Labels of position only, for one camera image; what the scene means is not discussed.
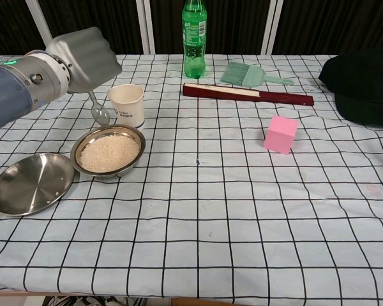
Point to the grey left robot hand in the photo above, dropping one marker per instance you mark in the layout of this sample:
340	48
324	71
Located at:
86	60

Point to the clear plastic spoon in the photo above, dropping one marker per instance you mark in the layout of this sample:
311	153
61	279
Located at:
101	116

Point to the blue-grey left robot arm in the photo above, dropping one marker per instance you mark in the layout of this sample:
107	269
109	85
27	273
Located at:
9	92

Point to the white paper cup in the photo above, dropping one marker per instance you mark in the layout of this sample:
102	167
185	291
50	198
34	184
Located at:
129	108

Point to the round metal bowl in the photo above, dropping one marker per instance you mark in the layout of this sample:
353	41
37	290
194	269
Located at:
137	134

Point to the green plastic soda bottle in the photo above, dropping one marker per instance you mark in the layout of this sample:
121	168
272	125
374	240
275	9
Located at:
194	48

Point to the flat metal plate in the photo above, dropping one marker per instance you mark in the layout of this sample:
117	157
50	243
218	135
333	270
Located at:
28	185

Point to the mint green brush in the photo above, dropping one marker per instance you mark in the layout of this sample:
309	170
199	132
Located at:
242	75

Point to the dark red folded fan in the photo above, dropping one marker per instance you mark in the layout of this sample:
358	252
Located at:
242	94

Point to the white black checked tablecloth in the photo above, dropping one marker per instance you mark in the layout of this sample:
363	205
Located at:
210	223

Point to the pink foam cube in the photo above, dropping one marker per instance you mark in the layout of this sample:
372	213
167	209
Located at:
279	137

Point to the black baseball cap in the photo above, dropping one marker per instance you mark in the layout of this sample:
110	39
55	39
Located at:
364	86

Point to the white partition post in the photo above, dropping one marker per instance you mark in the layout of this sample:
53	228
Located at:
271	28
145	28
40	19

